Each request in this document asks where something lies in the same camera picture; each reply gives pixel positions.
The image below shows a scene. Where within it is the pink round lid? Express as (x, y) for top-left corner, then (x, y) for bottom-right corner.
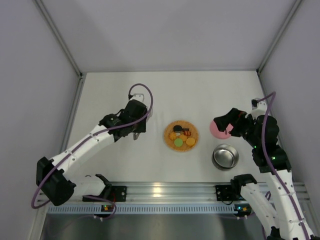
(209, 120), (233, 140)

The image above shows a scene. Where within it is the flower shaped yellow cookie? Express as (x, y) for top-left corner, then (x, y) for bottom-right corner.
(168, 132), (177, 141)

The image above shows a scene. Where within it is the black sandwich cookie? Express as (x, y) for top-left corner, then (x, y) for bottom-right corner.
(173, 125), (183, 133)

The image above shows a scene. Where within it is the braised pork piece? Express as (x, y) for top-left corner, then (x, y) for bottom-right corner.
(184, 130), (191, 137)

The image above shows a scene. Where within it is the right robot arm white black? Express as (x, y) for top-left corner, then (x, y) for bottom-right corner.
(213, 107), (318, 240)

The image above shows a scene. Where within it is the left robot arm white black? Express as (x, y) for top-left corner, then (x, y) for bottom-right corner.
(36, 97), (152, 206)

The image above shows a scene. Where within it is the steel lunch box bowl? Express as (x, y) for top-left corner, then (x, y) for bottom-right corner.
(211, 144), (240, 171)

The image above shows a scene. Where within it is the green sandwich cookie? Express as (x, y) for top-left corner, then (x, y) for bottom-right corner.
(173, 138), (184, 148)

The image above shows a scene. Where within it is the woven bamboo tray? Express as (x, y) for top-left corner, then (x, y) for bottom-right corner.
(163, 120), (199, 152)

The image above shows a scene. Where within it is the yellow round cracker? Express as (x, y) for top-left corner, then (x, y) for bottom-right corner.
(185, 137), (196, 147)

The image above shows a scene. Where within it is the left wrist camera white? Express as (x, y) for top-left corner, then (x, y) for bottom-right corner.
(129, 93), (153, 121)

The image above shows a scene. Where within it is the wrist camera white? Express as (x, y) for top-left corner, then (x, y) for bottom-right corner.
(250, 98), (268, 120)
(129, 93), (153, 121)

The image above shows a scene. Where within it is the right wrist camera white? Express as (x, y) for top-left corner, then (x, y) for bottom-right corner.
(250, 98), (268, 120)

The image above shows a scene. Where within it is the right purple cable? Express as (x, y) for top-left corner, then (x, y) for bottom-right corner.
(257, 91), (312, 240)

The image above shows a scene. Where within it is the purple cable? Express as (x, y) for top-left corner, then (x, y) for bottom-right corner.
(30, 83), (154, 221)
(257, 91), (312, 240)

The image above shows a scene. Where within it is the aluminium rail frame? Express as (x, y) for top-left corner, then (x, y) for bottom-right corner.
(37, 181), (311, 205)

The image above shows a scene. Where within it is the left frame post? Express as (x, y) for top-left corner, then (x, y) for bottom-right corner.
(32, 0), (84, 77)

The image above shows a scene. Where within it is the frame post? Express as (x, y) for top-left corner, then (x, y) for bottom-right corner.
(32, 0), (84, 77)
(256, 0), (305, 74)

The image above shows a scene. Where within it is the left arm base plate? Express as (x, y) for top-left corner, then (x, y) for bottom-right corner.
(90, 185), (127, 202)

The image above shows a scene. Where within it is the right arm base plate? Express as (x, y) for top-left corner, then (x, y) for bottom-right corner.
(215, 184), (244, 202)

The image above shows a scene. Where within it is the slotted cable duct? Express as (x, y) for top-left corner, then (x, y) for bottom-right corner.
(47, 203), (250, 215)

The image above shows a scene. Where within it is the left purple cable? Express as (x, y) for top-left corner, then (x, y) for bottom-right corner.
(30, 83), (154, 221)

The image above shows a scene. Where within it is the right frame post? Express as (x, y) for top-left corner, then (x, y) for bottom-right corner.
(256, 0), (305, 74)

